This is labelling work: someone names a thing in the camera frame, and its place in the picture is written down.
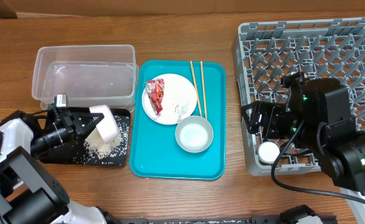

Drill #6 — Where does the teal serving tray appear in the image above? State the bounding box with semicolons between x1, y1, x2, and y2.
129;60;226;180

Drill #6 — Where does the large white plate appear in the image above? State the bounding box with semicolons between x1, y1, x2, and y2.
141;73;198;125

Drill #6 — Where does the wooden chopstick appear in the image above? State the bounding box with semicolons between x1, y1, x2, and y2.
189;61;203;117
200;61;208;119

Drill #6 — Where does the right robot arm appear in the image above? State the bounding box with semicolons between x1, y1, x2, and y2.
241;72;365;223

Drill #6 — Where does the spilled rice pile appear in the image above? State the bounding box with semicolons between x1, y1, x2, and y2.
50;114;130;166

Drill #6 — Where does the grey dishwasher rack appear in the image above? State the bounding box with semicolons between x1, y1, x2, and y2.
232;17;365;176

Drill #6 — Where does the grey bowl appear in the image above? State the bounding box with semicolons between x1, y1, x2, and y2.
175;116;214;153

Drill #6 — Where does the small white cup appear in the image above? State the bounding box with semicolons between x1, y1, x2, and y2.
257;141;280;164

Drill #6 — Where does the clear plastic bin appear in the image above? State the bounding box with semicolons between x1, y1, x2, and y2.
31;44;139;111

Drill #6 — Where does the red snack wrapper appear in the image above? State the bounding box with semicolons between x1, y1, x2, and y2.
145;78;165;115

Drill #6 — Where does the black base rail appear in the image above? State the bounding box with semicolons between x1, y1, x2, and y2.
114;204;338;224

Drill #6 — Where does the small pink bowl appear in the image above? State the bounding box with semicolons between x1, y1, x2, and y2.
89;105;120;144

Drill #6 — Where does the black plastic tray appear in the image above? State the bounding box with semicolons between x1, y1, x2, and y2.
38;106;132;167

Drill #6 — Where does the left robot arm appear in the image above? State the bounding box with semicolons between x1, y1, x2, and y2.
0;108;120;223

